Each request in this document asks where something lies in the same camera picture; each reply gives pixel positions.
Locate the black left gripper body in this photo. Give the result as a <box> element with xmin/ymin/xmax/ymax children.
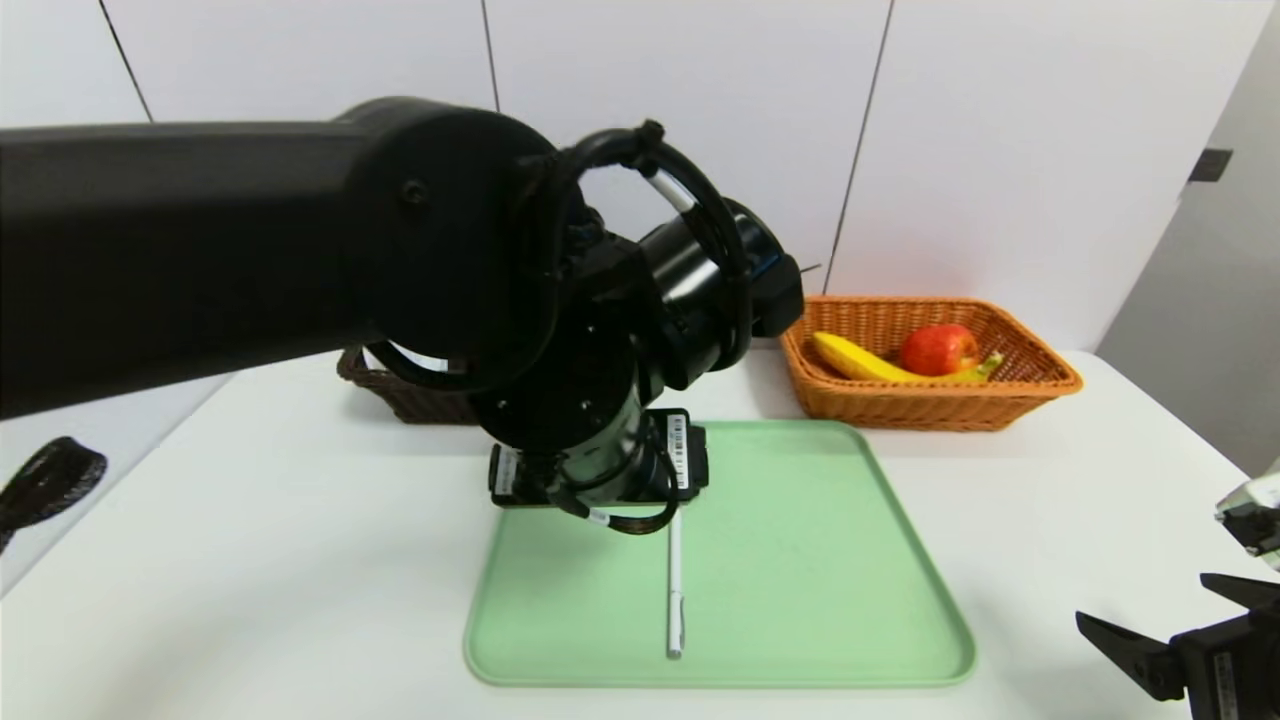
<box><xmin>489</xmin><ymin>408</ymin><xmax>710</xmax><ymax>508</ymax></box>

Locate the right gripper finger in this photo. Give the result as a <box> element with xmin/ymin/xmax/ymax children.
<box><xmin>1074</xmin><ymin>610</ymin><xmax>1187</xmax><ymax>702</ymax></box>
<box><xmin>1199</xmin><ymin>572</ymin><xmax>1280</xmax><ymax>610</ymax></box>

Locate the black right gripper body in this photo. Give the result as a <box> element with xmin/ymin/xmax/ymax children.
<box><xmin>1169</xmin><ymin>598</ymin><xmax>1280</xmax><ymax>720</ymax></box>

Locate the yellow banana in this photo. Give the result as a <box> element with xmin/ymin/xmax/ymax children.
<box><xmin>812</xmin><ymin>332</ymin><xmax>1005</xmax><ymax>384</ymax></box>

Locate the red apple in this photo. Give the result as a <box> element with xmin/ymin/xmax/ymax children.
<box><xmin>899</xmin><ymin>323</ymin><xmax>981</xmax><ymax>378</ymax></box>

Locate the orange wicker basket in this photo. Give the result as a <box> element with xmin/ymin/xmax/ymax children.
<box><xmin>779</xmin><ymin>296</ymin><xmax>1085</xmax><ymax>433</ymax></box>

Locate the dark brown wicker basket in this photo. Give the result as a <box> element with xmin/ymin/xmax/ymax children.
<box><xmin>336</xmin><ymin>345</ymin><xmax>481</xmax><ymax>425</ymax></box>

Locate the white pen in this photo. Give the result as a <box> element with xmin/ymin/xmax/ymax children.
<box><xmin>667</xmin><ymin>512</ymin><xmax>686</xmax><ymax>659</ymax></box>

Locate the light green plastic tray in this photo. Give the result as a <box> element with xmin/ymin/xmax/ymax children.
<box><xmin>464</xmin><ymin>420</ymin><xmax>977</xmax><ymax>689</ymax></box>

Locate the black labelled left arm cable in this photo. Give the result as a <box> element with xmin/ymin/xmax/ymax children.
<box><xmin>545</xmin><ymin>455</ymin><xmax>683</xmax><ymax>536</ymax></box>

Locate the black left camera cable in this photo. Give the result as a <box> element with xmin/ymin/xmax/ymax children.
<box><xmin>540</xmin><ymin>120</ymin><xmax>753</xmax><ymax>373</ymax></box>

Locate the black braided cable sleeve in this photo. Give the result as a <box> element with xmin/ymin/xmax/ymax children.
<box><xmin>0</xmin><ymin>437</ymin><xmax>108</xmax><ymax>553</ymax></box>

